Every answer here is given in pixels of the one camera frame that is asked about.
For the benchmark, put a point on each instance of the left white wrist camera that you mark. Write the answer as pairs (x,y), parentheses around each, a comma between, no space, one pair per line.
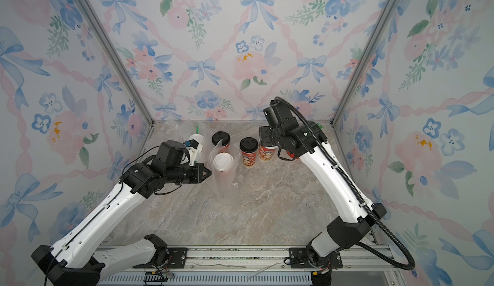
(194,152)

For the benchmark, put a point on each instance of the red cup black lid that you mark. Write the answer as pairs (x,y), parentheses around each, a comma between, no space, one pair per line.
(224,138)
(249,147)

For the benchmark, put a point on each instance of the red cup black lid left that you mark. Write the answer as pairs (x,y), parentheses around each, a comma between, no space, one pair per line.
(224,138)

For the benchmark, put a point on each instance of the white lid cup back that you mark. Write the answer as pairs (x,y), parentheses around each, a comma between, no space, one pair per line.
(266,153)

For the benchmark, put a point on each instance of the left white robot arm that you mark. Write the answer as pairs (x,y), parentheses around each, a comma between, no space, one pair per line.
(75,259)

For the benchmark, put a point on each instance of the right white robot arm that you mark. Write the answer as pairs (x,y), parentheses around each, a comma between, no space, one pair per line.
(288,130)

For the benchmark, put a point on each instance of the red cup black lid right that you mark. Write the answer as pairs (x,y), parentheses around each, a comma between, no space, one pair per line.
(249,147)

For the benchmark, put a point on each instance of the clear plastic carrier bag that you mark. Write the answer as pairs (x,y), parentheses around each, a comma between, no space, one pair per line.
(181,130)

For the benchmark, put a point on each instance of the red cup white lid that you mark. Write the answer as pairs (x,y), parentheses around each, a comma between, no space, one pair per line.
(223,168)

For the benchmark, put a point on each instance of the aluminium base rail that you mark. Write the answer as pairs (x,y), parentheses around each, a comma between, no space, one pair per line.
(259,265)

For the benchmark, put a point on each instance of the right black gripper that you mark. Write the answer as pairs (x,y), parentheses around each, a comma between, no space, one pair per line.
(265,136)

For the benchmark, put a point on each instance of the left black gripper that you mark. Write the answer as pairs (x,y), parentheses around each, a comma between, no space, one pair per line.
(201,177)

